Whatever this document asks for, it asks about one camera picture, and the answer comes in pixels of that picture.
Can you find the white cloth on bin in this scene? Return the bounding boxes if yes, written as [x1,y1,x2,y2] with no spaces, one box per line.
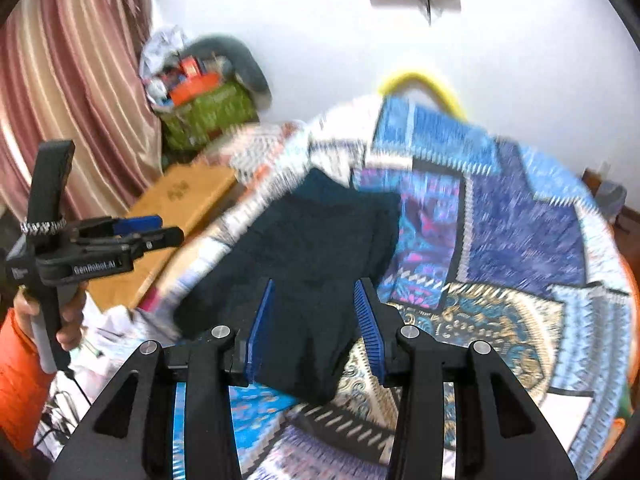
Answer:
[138,26,186,106]

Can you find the grey neck pillow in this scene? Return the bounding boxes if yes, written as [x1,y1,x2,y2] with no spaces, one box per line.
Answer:
[180,35,272,110]

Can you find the grey waste bin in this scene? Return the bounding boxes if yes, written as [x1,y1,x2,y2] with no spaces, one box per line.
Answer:
[594,180,627,224]

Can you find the orange left sleeve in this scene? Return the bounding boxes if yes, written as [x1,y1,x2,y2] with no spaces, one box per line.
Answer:
[0,309,53,455]

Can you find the yellow curved headboard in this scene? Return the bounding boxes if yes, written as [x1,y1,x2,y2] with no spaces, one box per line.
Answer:
[378,70,468,122]

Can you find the pink striped curtain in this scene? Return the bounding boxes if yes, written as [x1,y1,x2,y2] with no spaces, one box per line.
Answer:
[1,0,162,219]

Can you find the blue patchwork bedspread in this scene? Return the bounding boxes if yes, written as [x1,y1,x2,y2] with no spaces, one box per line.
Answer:
[141,96,638,479]

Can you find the left hand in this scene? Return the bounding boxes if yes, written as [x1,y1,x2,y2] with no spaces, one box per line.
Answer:
[13,283,87,351]

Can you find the green storage bin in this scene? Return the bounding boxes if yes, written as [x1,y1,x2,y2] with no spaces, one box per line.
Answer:
[160,82,258,152]

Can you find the orange box in bin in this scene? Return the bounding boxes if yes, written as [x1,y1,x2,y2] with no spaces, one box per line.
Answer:
[168,56,222,106]

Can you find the dark navy pants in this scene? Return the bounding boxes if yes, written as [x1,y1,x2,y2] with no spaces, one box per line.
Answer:
[174,169,400,403]

